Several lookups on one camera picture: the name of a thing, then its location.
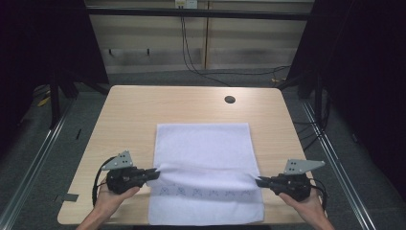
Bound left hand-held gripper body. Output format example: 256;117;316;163
101;149;148;196

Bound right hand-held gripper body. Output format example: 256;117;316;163
272;159;327;202

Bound white towel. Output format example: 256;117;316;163
147;123;265;226

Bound person's right hand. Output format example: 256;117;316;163
279;188;324;221

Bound person's left hand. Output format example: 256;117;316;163
94;183;142;221

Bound grey tape piece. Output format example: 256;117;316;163
55;193;79;203

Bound black metal stand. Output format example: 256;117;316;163
48;75;62;130

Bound yellow floor object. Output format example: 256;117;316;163
36;95;52;108

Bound black curtain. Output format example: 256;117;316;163
0;0;110;157
285;0;406;196

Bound black horizontal bar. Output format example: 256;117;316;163
86;7;311;21

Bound left hand-held gripper black cable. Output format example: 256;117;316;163
91;155;119;206

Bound hand-held gripper black cable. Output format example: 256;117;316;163
308;177;329;212
91;155;119;206

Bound right hand-held gripper black cable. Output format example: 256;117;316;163
308;177;329;212

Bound metal floor rail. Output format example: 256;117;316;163
301;100;378;230
0;95;79;230

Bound black floor cables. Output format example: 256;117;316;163
292;88;331;152

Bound black wall cable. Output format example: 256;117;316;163
179;14;292;87

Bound white wall socket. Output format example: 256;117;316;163
174;0;199;10

